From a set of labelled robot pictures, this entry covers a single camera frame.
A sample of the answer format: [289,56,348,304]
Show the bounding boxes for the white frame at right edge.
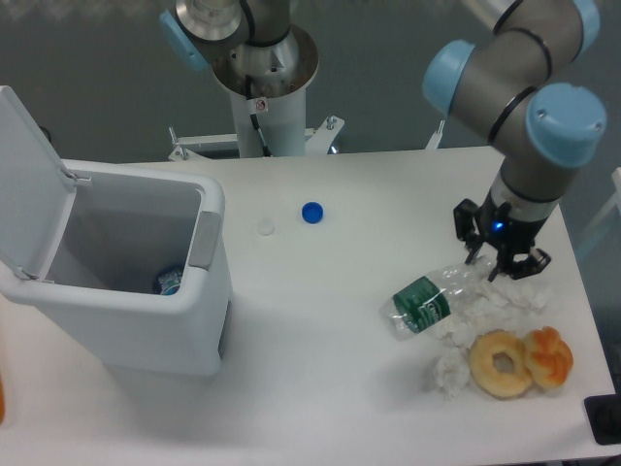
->
[574,167,620,262]

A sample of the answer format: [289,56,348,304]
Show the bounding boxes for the white trash bin lid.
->
[1,85,91,280]

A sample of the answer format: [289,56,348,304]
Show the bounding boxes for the blue item inside bin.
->
[152,264,184,296]

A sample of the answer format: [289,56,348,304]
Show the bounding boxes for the white trash bin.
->
[1,160,232,377]

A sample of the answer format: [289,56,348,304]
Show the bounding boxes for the black cable on pedestal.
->
[245,75,272,157]

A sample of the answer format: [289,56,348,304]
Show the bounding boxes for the orange object at left edge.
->
[0,372,7,425]

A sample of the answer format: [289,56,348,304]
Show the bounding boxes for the orange glazed twisted bread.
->
[523,326,573,389]

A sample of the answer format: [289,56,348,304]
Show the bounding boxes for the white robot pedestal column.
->
[229,89,307,155]

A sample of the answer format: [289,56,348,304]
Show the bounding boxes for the white metal base frame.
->
[168,116,345,161]

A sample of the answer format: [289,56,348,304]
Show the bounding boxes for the blue bottle cap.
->
[301,201,324,224]

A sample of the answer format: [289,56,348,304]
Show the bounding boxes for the clear plastic bottle green label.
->
[379,256,493,340]

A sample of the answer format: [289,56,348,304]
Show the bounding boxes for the black device at table corner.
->
[584,394,620,446]

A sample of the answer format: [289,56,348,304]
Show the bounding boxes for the plain ring donut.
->
[469,331,533,399]

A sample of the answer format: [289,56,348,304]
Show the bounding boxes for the small crumpled white tissue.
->
[433,348,471,400]

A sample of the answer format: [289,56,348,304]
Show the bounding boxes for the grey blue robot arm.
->
[159,1,606,280]

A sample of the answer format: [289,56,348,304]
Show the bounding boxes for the white bottle cap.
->
[256,217,276,237]

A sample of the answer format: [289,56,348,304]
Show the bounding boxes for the large crumpled white tissue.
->
[429,255,552,349]

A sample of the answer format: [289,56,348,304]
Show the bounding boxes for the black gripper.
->
[453,196,552,282]

